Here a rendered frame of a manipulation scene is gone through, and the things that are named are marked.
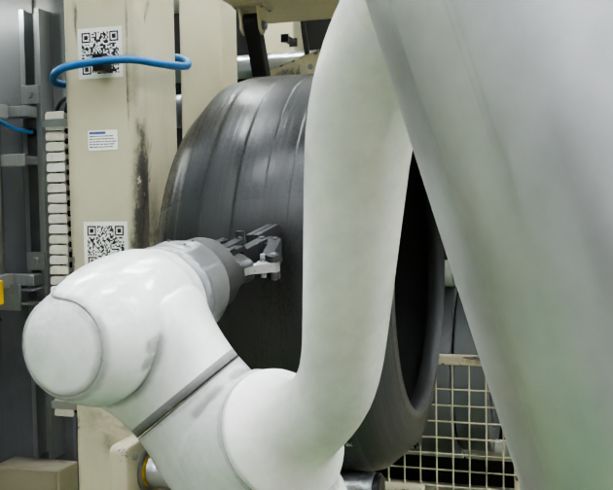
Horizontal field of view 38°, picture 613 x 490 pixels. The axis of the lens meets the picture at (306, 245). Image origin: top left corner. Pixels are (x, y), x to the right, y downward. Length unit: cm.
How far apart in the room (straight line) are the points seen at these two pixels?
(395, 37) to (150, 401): 53
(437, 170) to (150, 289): 53
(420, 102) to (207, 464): 52
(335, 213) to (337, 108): 6
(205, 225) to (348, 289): 58
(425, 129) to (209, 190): 94
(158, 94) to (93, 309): 80
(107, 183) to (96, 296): 73
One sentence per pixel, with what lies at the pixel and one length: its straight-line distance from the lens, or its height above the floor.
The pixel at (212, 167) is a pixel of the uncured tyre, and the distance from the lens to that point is 110.
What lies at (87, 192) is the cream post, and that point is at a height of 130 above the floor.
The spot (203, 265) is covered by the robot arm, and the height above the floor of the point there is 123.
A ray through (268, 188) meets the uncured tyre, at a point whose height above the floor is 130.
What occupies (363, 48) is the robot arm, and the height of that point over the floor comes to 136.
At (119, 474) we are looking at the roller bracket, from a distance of 128.
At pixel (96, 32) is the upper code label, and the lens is 139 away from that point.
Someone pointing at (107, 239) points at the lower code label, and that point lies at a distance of 136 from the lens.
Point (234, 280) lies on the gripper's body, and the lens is 82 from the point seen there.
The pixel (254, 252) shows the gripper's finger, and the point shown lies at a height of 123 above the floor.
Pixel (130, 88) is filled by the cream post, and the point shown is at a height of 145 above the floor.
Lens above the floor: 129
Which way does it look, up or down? 3 degrees down
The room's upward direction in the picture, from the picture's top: 1 degrees counter-clockwise
